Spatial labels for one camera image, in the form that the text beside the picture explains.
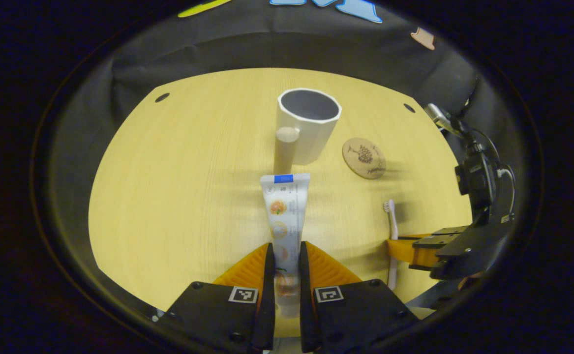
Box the white toothpaste tube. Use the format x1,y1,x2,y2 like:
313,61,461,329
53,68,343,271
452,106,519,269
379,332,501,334
260,174,311,319

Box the round brown coaster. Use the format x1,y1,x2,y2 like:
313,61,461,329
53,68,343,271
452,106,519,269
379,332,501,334
342,138,387,179

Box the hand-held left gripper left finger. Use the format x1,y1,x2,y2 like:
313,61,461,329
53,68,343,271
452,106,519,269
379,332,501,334
156,242,276,351

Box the white toothbrush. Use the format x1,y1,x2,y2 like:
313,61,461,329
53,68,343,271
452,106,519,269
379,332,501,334
383,199,399,291

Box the light wooden desktop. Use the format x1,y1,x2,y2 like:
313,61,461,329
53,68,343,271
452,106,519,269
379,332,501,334
89,68,473,340

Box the white cup with handle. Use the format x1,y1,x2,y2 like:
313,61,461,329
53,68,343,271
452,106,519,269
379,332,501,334
273,88,342,174

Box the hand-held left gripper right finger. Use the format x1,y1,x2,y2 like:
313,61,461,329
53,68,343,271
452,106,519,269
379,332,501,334
299,241,420,354

